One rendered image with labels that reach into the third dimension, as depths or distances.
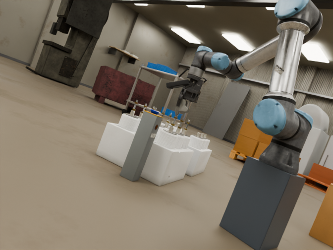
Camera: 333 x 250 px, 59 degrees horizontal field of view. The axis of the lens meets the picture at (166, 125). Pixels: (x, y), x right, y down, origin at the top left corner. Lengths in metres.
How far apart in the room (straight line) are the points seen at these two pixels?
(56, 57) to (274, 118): 6.38
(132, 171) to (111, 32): 10.39
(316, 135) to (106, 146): 5.61
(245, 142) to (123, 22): 8.29
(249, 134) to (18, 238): 4.12
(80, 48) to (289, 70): 6.44
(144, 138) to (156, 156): 0.15
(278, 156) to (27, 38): 9.62
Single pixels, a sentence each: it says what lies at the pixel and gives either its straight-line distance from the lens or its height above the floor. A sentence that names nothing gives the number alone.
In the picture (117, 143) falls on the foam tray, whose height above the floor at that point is 0.10.
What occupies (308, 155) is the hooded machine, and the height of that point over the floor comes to 0.51.
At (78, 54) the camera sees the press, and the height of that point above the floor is 0.77.
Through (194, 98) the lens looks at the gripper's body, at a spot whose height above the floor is 0.45.
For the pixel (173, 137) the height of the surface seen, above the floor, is 0.24.
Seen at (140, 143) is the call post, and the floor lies 0.17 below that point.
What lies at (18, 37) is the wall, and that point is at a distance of 10.24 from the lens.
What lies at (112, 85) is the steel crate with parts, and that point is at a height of 0.39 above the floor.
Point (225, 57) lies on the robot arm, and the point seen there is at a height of 0.67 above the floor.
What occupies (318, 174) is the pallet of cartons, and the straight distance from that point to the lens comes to 6.01.
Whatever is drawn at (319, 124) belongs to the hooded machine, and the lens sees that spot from 6.81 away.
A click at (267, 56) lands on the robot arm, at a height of 0.73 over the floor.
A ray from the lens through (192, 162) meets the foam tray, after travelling 1.93.
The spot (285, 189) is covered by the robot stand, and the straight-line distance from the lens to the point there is 1.14.
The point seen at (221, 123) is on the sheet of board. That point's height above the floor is 0.57.
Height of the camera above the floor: 0.36
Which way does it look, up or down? 3 degrees down
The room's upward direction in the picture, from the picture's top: 21 degrees clockwise
